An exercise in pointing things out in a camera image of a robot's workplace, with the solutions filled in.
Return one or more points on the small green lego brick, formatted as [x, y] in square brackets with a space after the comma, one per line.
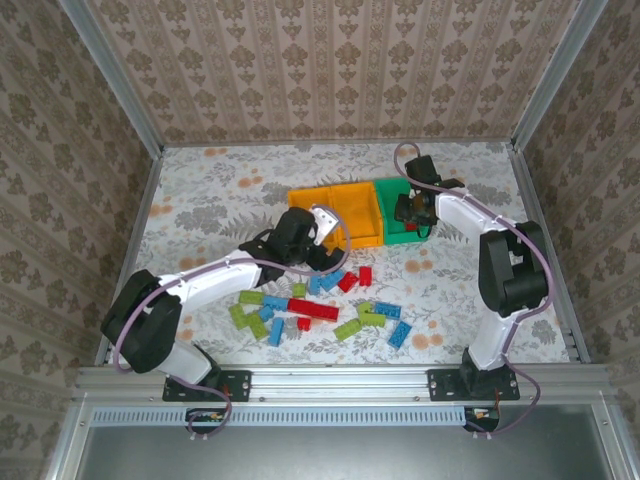
[299, 289]

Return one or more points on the yellow plastic bin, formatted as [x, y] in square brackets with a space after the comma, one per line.
[305, 197]
[357, 210]

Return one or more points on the aluminium table edge rail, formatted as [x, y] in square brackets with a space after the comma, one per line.
[340, 382]

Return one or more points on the aluminium frame post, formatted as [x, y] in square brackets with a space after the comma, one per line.
[116, 75]
[556, 75]

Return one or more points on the grey metal panel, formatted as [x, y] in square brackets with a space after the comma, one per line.
[340, 455]

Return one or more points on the long red lego brick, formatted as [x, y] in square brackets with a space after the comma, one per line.
[312, 309]

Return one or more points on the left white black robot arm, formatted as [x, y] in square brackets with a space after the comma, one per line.
[210, 280]

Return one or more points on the green plastic bin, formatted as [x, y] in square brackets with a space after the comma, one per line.
[387, 220]

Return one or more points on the blue lego brick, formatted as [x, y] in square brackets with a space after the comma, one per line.
[331, 280]
[266, 313]
[274, 302]
[387, 311]
[315, 285]
[400, 334]
[275, 331]

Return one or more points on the small red lego brick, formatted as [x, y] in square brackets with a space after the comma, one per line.
[303, 323]

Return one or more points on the aluminium side rail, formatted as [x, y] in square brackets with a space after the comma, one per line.
[529, 200]
[132, 250]

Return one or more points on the black connector box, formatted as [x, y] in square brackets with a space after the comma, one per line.
[482, 416]

